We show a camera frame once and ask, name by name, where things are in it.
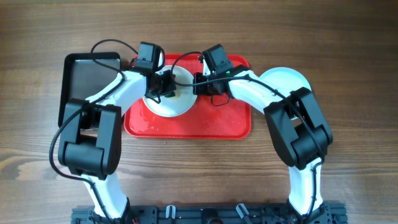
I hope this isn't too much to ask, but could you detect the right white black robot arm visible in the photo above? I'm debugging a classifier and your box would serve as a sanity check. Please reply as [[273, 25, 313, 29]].
[[193, 65, 333, 223]]

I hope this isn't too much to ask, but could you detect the red plastic tray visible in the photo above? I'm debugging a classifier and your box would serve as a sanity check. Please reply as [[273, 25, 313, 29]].
[[124, 53, 252, 140]]

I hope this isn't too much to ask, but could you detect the black water tray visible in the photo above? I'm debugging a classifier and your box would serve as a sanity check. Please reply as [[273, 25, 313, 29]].
[[58, 52, 121, 126]]

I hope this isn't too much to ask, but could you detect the white plate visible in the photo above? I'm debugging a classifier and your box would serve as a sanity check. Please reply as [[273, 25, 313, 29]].
[[142, 66, 197, 117]]

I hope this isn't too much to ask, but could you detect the black mounting rail base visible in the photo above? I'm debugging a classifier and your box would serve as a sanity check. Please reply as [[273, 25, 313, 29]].
[[70, 202, 348, 224]]

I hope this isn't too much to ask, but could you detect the light blue plate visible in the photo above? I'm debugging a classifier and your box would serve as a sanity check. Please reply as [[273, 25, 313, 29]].
[[259, 67, 312, 92]]

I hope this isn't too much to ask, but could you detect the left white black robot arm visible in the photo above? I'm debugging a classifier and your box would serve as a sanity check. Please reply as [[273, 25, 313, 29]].
[[49, 68, 177, 223]]

